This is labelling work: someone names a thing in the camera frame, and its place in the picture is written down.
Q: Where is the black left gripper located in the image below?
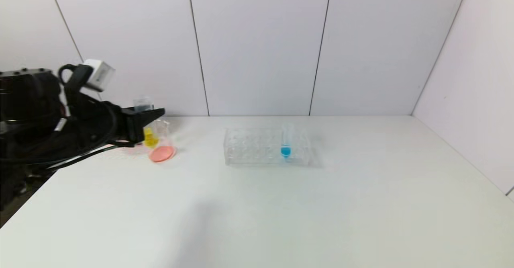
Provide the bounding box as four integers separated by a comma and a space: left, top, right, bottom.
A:
80, 93, 165, 148

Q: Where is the test tube with yellow pigment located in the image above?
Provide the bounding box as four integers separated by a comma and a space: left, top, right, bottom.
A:
133, 96, 159, 148

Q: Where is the clear glass beaker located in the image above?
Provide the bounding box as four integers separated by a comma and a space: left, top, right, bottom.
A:
137, 119, 177, 163

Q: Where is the clear acrylic test tube rack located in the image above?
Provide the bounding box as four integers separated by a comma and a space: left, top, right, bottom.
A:
224, 127, 312, 166

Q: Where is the test tube with blue pigment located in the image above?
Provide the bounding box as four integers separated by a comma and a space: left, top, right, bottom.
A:
281, 123, 292, 159

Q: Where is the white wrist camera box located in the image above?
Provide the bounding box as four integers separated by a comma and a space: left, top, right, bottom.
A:
82, 59, 116, 93

